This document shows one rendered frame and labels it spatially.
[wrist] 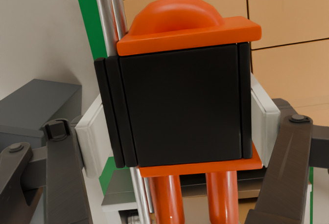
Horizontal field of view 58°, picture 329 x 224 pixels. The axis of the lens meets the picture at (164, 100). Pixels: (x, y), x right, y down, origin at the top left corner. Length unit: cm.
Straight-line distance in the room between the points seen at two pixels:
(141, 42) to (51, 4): 139
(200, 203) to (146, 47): 15
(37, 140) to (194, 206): 65
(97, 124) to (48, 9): 140
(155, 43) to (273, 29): 78
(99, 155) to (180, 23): 8
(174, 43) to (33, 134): 73
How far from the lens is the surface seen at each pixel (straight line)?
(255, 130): 16
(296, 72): 97
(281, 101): 17
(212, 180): 21
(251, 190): 105
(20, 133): 87
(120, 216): 115
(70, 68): 157
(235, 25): 16
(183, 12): 17
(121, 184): 117
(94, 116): 16
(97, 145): 16
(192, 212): 25
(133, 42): 16
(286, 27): 93
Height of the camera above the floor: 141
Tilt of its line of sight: 68 degrees down
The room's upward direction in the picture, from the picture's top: 172 degrees counter-clockwise
